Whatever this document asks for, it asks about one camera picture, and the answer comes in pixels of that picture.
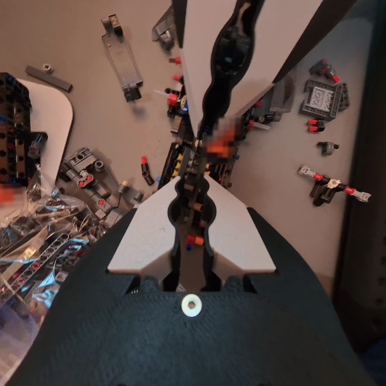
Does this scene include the white lamp base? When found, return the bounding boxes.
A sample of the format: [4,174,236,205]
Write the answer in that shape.
[15,78,74,184]

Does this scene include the clear bag of lego parts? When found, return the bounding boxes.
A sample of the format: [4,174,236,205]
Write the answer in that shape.
[0,164,121,362]

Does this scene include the black lego axle assembly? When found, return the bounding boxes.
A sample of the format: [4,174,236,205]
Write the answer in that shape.
[298,165,372,207]

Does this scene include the dark grey flat lego tile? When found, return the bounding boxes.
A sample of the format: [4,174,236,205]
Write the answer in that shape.
[25,65,73,93]

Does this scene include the small grey lego connector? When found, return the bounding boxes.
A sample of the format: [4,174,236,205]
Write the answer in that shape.
[118,180,145,208]

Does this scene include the grey lego connector black pins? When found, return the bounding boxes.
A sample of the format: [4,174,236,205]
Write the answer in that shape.
[317,141,340,156]

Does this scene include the dark grey curved lego panel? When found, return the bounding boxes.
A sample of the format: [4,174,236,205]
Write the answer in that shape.
[268,75,295,113]
[101,13,144,103]

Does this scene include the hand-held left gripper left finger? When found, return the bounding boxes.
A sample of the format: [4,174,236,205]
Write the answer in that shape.
[107,176,181,291]

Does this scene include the grey lego block red pins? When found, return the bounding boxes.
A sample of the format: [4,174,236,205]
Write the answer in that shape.
[309,59,340,84]

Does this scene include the grey lego assembly red axles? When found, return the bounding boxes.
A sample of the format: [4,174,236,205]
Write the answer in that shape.
[57,147,121,224]

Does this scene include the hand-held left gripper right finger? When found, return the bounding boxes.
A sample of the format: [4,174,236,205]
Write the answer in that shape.
[203,175,276,291]

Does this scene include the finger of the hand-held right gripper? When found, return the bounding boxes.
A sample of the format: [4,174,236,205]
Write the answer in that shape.
[181,0,237,133]
[205,0,324,121]

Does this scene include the lego car chassis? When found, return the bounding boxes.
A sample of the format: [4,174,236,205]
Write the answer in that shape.
[152,6,272,251]

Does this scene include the black lego connector red axle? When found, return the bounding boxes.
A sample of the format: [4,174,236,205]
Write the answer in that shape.
[140,155,155,186]

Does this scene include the grey square lego frame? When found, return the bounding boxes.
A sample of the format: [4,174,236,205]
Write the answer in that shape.
[299,78,351,122]

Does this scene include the black lego frame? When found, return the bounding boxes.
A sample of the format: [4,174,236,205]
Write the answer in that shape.
[0,72,49,186]

